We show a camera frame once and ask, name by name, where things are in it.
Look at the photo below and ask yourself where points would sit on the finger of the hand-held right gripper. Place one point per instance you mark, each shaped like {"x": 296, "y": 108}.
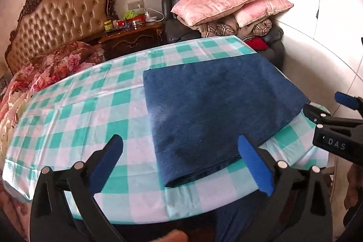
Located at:
{"x": 316, "y": 114}
{"x": 348, "y": 100}

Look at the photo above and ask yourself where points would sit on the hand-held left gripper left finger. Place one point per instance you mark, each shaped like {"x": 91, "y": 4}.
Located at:
{"x": 109, "y": 157}

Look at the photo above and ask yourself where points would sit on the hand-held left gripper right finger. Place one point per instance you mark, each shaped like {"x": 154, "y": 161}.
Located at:
{"x": 255, "y": 165}

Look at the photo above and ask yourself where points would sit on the blue denim pants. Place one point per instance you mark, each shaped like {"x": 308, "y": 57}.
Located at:
{"x": 212, "y": 111}

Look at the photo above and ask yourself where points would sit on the person's right hand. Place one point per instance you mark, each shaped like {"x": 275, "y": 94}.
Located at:
{"x": 354, "y": 188}

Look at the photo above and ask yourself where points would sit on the person's left hand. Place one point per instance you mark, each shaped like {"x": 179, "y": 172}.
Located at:
{"x": 173, "y": 237}

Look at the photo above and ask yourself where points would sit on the green white checkered tablecloth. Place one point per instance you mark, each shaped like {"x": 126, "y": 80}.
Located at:
{"x": 85, "y": 123}

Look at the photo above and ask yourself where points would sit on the person's blue trouser leg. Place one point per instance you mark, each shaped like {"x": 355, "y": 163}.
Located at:
{"x": 229, "y": 225}

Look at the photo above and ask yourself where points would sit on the red cloth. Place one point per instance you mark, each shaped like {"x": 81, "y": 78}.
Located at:
{"x": 258, "y": 44}

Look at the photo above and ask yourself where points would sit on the floral quilt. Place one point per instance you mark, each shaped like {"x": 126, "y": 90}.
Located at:
{"x": 56, "y": 66}

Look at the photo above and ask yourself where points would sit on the floral bed sheet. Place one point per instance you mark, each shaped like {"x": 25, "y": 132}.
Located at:
{"x": 14, "y": 208}

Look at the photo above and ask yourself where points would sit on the white wardrobe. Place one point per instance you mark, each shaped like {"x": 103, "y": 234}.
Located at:
{"x": 297, "y": 3}

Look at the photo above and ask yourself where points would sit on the small pink pillow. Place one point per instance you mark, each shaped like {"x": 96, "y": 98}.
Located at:
{"x": 269, "y": 6}

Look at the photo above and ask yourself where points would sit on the dark wooden nightstand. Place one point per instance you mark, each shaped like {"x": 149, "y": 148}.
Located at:
{"x": 133, "y": 40}

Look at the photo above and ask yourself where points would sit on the plaid blanket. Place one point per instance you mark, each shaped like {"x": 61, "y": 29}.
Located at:
{"x": 221, "y": 29}

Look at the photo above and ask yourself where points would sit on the yellow-green box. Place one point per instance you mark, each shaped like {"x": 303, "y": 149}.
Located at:
{"x": 108, "y": 25}

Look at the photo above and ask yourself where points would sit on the red item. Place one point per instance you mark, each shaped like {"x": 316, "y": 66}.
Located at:
{"x": 122, "y": 23}

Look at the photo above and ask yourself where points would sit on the round metal tin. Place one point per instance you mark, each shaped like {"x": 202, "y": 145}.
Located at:
{"x": 138, "y": 22}

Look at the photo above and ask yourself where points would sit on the tufted leather headboard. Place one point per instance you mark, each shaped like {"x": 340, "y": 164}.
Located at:
{"x": 62, "y": 18}

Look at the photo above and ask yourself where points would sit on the large pink pillow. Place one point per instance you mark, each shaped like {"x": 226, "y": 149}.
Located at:
{"x": 212, "y": 1}

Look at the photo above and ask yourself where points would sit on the dark leather armchair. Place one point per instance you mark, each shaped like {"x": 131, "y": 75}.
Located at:
{"x": 170, "y": 9}

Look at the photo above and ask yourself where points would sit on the wall socket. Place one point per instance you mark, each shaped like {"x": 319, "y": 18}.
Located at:
{"x": 136, "y": 5}

